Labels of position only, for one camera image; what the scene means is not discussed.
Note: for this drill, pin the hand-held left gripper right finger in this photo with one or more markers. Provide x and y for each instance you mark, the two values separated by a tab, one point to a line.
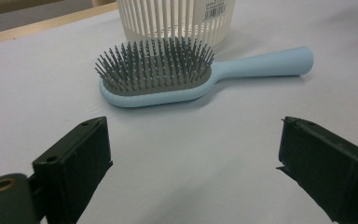
323	168

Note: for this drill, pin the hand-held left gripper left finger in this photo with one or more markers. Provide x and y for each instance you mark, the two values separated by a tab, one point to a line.
71	168

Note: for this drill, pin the light blue hairbrush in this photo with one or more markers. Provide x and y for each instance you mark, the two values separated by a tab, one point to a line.
155	96

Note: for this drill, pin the white slotted plastic basket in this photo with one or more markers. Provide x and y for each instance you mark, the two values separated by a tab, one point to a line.
155	21

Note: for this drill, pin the white table mat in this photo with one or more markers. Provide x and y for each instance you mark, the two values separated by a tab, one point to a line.
183	155

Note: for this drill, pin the beige wooden desk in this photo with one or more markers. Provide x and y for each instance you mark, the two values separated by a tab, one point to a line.
12	6

